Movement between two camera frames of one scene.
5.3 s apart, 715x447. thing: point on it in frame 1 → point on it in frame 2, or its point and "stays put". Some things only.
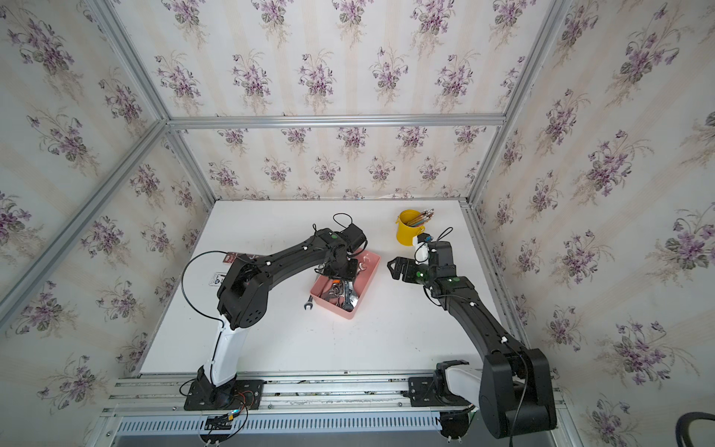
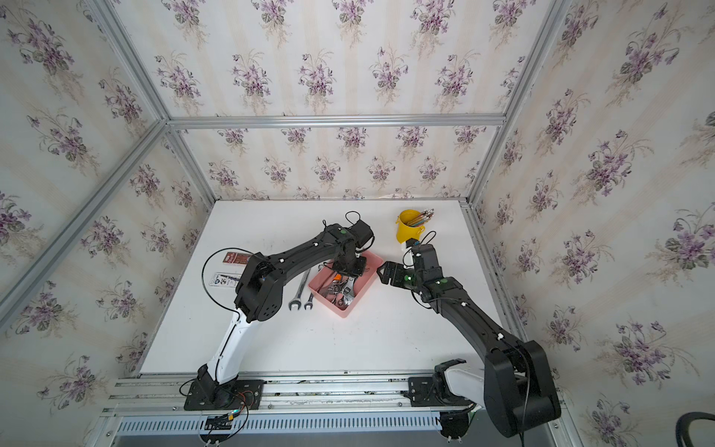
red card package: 230,257 stays put
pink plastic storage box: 367,264 stays put
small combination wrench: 309,303 stays put
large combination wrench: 346,299 → 297,301
